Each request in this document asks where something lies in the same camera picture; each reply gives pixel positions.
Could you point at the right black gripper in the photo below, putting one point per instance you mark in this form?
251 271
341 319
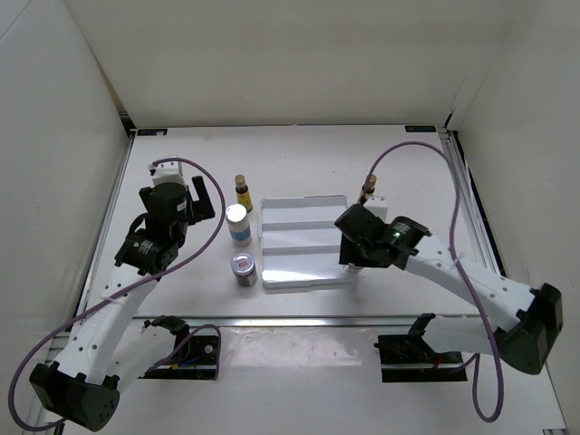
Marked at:
348 254

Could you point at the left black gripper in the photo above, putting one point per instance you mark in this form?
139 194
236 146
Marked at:
199 209

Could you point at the orange spice jar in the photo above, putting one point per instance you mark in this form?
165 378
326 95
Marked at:
353 270

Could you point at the dark spice jar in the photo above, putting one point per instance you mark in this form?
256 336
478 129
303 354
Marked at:
243 267

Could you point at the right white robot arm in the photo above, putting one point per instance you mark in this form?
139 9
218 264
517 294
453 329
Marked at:
519 323

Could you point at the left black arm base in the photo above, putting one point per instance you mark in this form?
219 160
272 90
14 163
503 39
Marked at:
197 359

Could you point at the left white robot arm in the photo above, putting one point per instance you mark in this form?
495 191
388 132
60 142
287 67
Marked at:
84 382

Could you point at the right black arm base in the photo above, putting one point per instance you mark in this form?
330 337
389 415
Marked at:
407 357

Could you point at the left blue label jar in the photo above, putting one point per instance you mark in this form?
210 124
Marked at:
238 225

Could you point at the left yellow sauce bottle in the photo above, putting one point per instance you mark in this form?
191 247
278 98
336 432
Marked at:
242 191

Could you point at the yellow sauce bottle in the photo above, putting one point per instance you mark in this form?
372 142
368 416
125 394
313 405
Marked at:
242 191
367 190

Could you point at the right yellow sauce bottle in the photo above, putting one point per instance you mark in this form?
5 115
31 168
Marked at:
367 190

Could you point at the white divided tray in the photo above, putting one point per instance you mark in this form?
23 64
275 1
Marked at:
300 245

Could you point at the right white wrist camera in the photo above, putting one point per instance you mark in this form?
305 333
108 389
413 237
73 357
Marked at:
378 206

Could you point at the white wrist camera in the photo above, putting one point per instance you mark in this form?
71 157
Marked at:
167 172
378 206

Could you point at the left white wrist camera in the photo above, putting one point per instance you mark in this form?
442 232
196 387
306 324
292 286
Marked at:
167 172

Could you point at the front aluminium rail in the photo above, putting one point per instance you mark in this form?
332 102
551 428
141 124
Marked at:
301 321

